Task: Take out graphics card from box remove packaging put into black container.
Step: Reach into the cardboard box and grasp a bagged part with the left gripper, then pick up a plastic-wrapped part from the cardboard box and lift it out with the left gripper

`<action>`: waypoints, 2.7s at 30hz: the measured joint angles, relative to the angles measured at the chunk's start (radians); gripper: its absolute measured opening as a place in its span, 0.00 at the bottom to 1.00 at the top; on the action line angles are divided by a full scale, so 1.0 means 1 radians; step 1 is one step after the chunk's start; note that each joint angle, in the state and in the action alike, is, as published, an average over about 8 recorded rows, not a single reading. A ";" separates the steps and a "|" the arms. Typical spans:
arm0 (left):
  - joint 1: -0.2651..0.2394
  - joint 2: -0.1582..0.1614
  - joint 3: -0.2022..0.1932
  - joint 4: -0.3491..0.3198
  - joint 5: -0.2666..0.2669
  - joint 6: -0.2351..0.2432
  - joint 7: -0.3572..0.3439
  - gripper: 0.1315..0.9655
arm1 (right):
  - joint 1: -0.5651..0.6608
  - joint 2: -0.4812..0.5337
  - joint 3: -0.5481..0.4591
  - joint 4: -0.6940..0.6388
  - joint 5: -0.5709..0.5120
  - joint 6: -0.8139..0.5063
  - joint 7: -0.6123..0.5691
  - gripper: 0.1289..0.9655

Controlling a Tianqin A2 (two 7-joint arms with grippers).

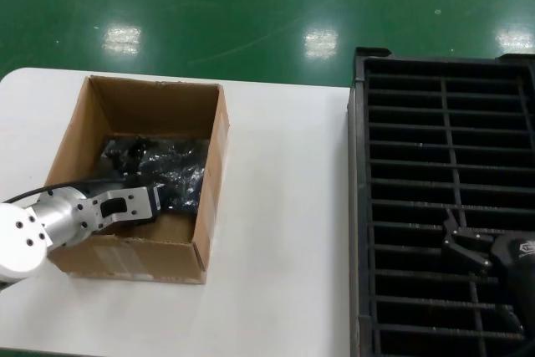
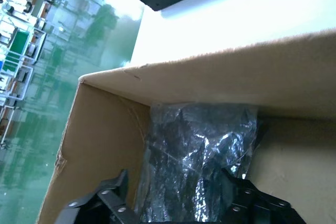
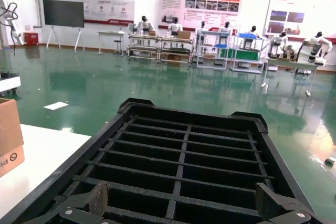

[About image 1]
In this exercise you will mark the brown cardboard box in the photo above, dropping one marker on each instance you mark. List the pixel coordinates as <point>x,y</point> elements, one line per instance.
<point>159,106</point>

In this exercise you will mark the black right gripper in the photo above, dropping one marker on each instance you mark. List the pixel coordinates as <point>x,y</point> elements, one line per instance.
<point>518,256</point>

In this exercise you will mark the grey translucent antistatic bag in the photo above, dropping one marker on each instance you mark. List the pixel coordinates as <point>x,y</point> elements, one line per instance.
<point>179,181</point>

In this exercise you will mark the black slotted container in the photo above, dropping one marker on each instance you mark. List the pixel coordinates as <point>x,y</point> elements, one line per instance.
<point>355,164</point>

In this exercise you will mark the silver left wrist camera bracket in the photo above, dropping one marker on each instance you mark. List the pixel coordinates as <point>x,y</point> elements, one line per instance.
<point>134,210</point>

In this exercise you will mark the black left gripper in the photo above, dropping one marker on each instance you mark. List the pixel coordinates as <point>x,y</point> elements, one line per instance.
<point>121,183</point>

